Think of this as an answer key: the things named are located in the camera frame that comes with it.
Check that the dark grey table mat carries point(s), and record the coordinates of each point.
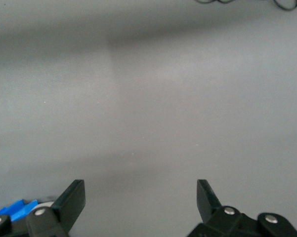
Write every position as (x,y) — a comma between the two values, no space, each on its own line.
(148,111)

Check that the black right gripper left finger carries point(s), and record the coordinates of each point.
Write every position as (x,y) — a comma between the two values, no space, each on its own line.
(69,205)

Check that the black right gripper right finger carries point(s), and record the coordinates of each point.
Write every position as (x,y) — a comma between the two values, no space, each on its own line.
(210,205)

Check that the blue plastic storage bin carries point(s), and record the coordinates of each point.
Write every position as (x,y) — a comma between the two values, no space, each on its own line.
(17,209)

